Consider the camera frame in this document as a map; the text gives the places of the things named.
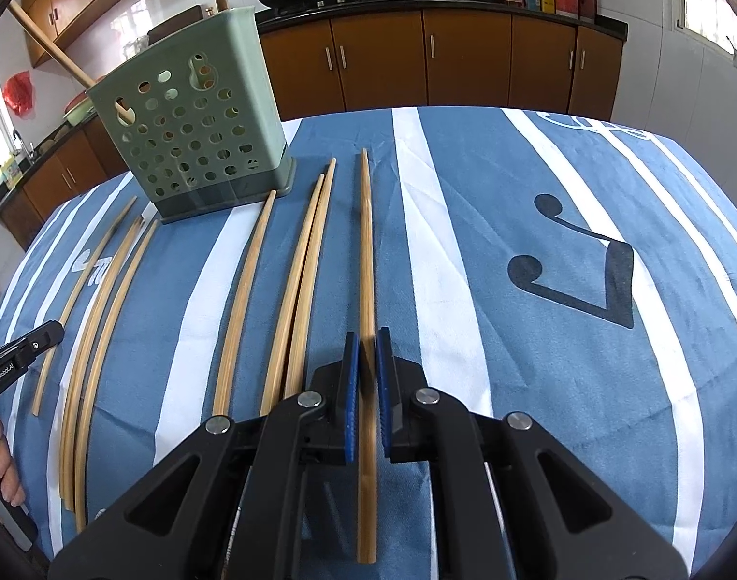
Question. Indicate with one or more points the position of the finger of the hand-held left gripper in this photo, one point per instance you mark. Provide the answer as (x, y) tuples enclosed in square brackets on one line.
[(42, 337)]

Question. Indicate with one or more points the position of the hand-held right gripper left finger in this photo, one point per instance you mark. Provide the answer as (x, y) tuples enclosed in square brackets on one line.
[(350, 399)]

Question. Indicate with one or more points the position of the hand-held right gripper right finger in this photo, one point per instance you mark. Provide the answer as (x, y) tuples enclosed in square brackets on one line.
[(384, 399)]

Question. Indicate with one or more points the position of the set of bamboo chopsticks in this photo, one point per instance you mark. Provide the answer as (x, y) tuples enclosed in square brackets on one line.
[(308, 266)]

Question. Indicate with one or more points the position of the green plastic chopstick holder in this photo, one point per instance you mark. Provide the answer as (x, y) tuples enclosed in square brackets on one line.
[(235, 42)]

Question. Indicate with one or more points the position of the person's left hand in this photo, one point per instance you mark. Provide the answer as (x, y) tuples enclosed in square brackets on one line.
[(6, 465)]

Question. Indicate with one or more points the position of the yellow dish soap bottle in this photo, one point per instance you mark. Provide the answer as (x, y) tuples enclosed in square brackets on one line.
[(12, 174)]

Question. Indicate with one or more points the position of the blue white striped tablecloth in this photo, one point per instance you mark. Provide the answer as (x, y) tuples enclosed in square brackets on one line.
[(555, 405)]

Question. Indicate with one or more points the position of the metal sink faucet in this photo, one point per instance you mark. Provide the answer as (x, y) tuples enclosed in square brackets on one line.
[(27, 145)]

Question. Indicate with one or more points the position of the green plastic basin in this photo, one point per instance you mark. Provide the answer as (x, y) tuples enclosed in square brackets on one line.
[(78, 118)]

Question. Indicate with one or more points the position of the red plastic basin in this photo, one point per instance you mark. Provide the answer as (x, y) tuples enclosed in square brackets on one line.
[(81, 101)]

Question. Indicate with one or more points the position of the wooden lower kitchen cabinets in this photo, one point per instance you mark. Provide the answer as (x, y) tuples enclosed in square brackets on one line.
[(374, 60)]

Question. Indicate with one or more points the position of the dark wooden cutting board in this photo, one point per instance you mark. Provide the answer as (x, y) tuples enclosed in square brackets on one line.
[(175, 24)]

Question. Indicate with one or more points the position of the gas stove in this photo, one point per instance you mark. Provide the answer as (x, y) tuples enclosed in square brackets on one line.
[(332, 3)]

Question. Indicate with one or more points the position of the black kitchen countertop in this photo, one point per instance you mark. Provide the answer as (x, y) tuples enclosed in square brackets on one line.
[(465, 3)]

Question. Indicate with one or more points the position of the red plastic bag on wall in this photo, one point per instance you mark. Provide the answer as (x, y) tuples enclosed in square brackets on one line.
[(16, 93)]

